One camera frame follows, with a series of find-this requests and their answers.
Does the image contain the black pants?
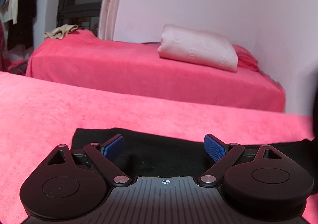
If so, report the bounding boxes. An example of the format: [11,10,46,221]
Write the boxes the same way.
[71,127,318,178]

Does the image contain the near pink bed cover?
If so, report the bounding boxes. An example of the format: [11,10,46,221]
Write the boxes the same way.
[1,72,313,223]

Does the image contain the folded red blanket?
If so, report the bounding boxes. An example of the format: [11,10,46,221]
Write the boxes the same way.
[232,44,259,72]

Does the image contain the far pink bed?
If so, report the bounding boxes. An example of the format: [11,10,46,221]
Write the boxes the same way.
[26,29,286,112]

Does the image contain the white pillow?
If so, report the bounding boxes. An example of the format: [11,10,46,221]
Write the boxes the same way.
[157,24,238,72]

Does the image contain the beige cloth on bed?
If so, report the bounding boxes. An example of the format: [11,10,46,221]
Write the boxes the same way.
[44,24,78,40]

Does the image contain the hanging clothes rack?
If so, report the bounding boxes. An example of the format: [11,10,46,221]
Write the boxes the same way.
[1,0,37,50]

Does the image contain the pink lace curtain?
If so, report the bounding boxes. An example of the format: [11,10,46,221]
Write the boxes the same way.
[98,0,120,40]

